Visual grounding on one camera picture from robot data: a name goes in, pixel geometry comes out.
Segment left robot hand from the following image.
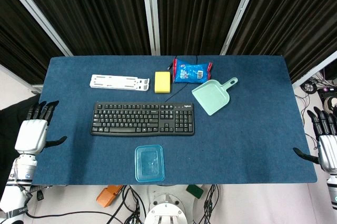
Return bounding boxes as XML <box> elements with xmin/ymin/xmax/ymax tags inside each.
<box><xmin>14</xmin><ymin>100</ymin><xmax>68</xmax><ymax>155</ymax></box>

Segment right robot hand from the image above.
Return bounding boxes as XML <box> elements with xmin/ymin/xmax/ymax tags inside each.
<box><xmin>293</xmin><ymin>106</ymin><xmax>337</xmax><ymax>174</ymax></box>

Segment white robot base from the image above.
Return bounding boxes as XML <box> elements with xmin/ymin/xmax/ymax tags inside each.
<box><xmin>143</xmin><ymin>184</ymin><xmax>195</xmax><ymax>224</ymax></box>

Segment black computer keyboard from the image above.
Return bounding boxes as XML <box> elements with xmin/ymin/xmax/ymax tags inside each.
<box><xmin>90</xmin><ymin>101</ymin><xmax>196</xmax><ymax>137</ymax></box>

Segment blue felt table mat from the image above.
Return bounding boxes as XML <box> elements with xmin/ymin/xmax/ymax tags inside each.
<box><xmin>31</xmin><ymin>55</ymin><xmax>318</xmax><ymax>186</ymax></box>

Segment orange device on floor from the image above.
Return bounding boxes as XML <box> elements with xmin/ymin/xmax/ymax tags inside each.
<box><xmin>95</xmin><ymin>185</ymin><xmax>124</xmax><ymax>208</ymax></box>

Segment white folding laptop stand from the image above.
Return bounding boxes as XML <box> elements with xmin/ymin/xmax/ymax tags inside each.
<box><xmin>88</xmin><ymin>74</ymin><xmax>150</xmax><ymax>94</ymax></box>

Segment blue transparent container lid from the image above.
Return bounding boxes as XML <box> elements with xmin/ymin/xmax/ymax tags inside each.
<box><xmin>134</xmin><ymin>144</ymin><xmax>166</xmax><ymax>183</ymax></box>

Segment mint green dustpan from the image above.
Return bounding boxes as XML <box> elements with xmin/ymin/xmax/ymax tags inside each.
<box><xmin>191</xmin><ymin>77</ymin><xmax>239</xmax><ymax>116</ymax></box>

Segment green block on floor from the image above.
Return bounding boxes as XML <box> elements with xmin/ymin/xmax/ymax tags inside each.
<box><xmin>186</xmin><ymin>184</ymin><xmax>205</xmax><ymax>199</ymax></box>

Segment black pleated curtain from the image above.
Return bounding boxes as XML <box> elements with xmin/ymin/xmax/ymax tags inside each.
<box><xmin>0</xmin><ymin>0</ymin><xmax>337</xmax><ymax>85</ymax></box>

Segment yellow sponge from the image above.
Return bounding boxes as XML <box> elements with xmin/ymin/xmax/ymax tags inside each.
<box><xmin>154</xmin><ymin>71</ymin><xmax>172</xmax><ymax>94</ymax></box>

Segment blue snack bag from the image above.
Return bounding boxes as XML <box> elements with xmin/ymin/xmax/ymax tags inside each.
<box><xmin>172</xmin><ymin>59</ymin><xmax>213</xmax><ymax>84</ymax></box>

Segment tangled cables and electronics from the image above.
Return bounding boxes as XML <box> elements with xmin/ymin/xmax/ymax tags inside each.
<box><xmin>294</xmin><ymin>65</ymin><xmax>337</xmax><ymax>153</ymax></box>

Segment black floor cables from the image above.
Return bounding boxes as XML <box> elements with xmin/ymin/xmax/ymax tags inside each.
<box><xmin>25</xmin><ymin>184</ymin><xmax>148</xmax><ymax>224</ymax></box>

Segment white frame post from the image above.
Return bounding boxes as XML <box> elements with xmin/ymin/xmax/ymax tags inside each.
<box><xmin>0</xmin><ymin>0</ymin><xmax>74</xmax><ymax>57</ymax></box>
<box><xmin>220</xmin><ymin>0</ymin><xmax>264</xmax><ymax>56</ymax></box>
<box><xmin>140</xmin><ymin>0</ymin><xmax>161</xmax><ymax>56</ymax></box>

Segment black keyboard cable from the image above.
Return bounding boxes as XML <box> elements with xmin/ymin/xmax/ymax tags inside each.
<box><xmin>164</xmin><ymin>55</ymin><xmax>199</xmax><ymax>103</ymax></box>

